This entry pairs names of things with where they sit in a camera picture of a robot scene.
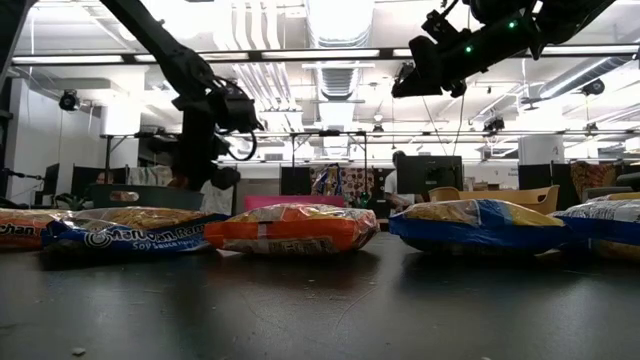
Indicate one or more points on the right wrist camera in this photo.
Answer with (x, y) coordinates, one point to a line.
(440, 25)

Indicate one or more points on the black partition panel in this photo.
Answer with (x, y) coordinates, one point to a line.
(295, 181)

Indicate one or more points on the pale patterned cloth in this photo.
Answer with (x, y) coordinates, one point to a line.
(150, 176)

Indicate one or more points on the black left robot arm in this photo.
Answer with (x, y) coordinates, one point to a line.
(160, 45)

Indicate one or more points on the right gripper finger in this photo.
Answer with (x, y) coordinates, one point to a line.
(425, 70)

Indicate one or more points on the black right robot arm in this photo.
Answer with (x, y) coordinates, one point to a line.
(550, 20)

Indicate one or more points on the silver ventilation duct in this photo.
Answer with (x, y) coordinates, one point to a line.
(340, 82)

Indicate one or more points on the black overhead light bar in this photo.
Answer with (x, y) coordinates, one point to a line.
(385, 52)

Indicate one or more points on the orange Maruchan ramen pack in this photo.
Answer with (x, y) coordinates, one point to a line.
(300, 232)
(20, 230)

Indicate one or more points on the dark blue-green plastic bin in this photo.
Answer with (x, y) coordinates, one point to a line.
(150, 197)

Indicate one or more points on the orange-yellow plastic bin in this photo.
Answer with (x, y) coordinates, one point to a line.
(525, 196)

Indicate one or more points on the black metal rack frame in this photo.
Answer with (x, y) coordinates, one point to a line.
(325, 133)

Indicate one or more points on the orange patterned cloth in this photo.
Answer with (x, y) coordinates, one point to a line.
(595, 177)

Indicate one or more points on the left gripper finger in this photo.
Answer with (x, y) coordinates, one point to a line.
(226, 179)
(202, 172)

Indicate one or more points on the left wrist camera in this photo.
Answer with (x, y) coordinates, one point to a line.
(240, 107)

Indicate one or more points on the dark patterned cloth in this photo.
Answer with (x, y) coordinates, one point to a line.
(357, 182)

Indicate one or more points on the black monitor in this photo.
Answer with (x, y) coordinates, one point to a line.
(435, 175)

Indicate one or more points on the white draped cloth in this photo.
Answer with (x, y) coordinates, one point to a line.
(217, 200)

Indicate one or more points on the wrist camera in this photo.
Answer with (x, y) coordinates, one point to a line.
(440, 25)
(240, 107)

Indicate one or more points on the dark grey chair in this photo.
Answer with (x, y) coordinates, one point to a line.
(607, 192)

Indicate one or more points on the black cabinet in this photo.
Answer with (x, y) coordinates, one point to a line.
(535, 177)

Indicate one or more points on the pink-red plastic bin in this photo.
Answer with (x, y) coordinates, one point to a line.
(280, 201)

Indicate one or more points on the person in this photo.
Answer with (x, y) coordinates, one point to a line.
(392, 187)
(102, 178)

